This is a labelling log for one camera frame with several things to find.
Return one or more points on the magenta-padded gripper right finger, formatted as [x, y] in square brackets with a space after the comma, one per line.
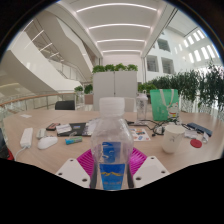
[150, 170]

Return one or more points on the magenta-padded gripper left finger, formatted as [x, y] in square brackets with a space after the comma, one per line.
[71, 171]

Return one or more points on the clear water bottle blue label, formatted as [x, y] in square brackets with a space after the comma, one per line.
[112, 140]

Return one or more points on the teal marker pen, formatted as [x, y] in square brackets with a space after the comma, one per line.
[73, 140]

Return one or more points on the colourful sticker sheet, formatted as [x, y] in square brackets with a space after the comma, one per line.
[140, 134]

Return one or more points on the white mug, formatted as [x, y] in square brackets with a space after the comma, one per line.
[172, 140]

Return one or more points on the white computer mouse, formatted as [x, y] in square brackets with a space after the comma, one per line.
[47, 142]

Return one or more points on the white flat packet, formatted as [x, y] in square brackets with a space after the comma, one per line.
[64, 128]

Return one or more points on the black notebook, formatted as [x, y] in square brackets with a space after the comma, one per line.
[77, 128]

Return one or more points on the small white device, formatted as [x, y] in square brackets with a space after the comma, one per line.
[41, 133]

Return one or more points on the red and black phone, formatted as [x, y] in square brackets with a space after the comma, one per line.
[53, 126]

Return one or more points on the flat round red coaster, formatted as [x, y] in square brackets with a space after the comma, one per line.
[196, 143]

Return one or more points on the clear shaker bottle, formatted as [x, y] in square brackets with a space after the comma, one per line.
[141, 108]

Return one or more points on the small white box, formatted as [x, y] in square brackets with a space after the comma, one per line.
[205, 137]

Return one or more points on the green tote bag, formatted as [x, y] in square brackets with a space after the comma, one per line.
[163, 105]

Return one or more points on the red and black chair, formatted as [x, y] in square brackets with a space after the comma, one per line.
[3, 150]

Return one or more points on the small white paper note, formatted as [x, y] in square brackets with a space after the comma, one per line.
[25, 116]

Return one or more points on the brown planter with plants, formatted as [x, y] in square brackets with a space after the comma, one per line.
[88, 98]

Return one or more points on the dark planter with plants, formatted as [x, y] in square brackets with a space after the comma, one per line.
[146, 87]

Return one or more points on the white cabinet with plants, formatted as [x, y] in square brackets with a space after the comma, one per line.
[115, 86]

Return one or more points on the row of potted trees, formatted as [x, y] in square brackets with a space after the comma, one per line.
[200, 86]

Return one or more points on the ceiling light strips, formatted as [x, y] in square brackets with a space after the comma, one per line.
[119, 25]

